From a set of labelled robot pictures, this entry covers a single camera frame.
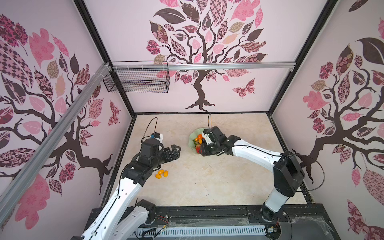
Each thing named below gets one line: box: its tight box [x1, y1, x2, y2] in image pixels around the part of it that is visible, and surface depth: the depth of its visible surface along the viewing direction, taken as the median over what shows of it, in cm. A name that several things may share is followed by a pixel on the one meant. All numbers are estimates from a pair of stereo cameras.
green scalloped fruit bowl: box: [188, 128, 205, 154], surface depth 100 cm
